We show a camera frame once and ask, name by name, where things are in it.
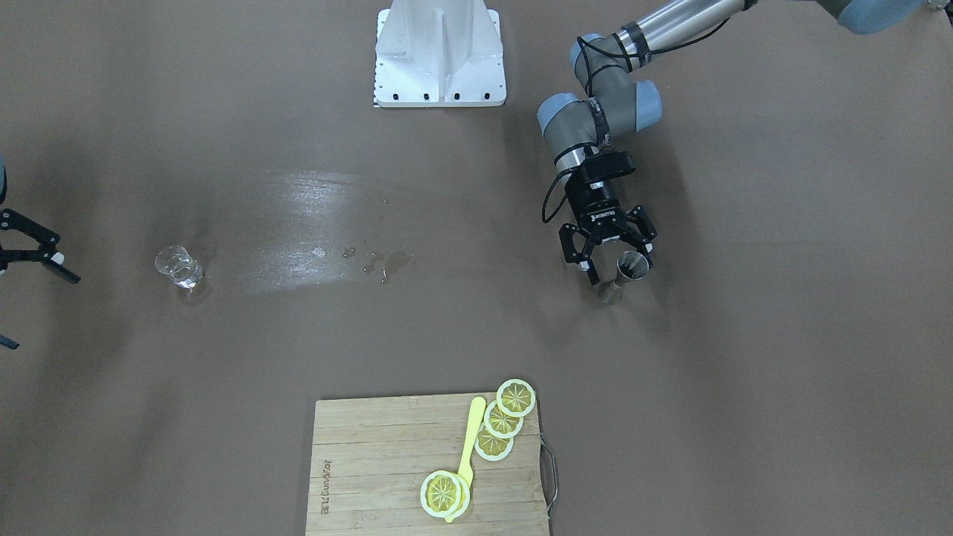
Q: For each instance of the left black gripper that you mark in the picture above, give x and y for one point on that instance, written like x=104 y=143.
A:
x=593 y=204

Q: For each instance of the steel double jigger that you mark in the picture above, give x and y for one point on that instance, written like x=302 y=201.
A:
x=630 y=266

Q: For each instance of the clear glass cup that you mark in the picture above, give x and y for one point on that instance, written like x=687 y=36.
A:
x=175 y=263

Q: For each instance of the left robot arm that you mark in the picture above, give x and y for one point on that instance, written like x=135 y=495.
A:
x=579 y=130

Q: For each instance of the lemon slice end of row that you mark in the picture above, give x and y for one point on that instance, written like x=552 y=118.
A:
x=516 y=398

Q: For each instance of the lemon slice middle of row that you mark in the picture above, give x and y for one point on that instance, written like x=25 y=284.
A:
x=500 y=424

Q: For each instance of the lemon slice on knife tip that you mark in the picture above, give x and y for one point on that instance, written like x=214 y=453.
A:
x=445 y=495

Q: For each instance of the wooden cutting board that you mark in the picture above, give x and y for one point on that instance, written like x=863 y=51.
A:
x=370 y=457

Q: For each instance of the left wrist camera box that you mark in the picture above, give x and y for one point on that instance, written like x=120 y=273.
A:
x=606 y=166

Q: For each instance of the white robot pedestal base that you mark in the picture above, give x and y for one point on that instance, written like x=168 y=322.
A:
x=438 y=53

